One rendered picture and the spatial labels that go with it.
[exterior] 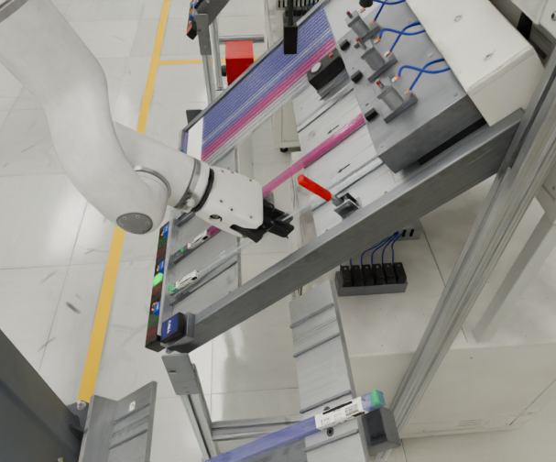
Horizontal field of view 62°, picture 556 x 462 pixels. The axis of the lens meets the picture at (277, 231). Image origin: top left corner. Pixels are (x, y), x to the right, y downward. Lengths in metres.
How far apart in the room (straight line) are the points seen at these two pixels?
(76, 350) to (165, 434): 0.47
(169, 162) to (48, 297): 1.42
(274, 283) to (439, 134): 0.34
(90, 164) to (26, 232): 1.74
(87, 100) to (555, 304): 1.06
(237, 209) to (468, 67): 0.37
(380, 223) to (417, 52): 0.26
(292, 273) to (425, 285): 0.48
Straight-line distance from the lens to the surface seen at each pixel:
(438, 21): 0.74
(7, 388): 1.22
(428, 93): 0.68
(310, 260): 0.73
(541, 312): 1.22
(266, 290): 0.78
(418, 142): 0.66
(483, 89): 0.62
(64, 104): 0.62
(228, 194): 0.73
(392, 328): 1.07
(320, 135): 0.88
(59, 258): 2.16
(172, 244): 1.06
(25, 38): 0.60
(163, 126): 2.74
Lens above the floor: 1.52
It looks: 48 degrees down
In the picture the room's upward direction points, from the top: straight up
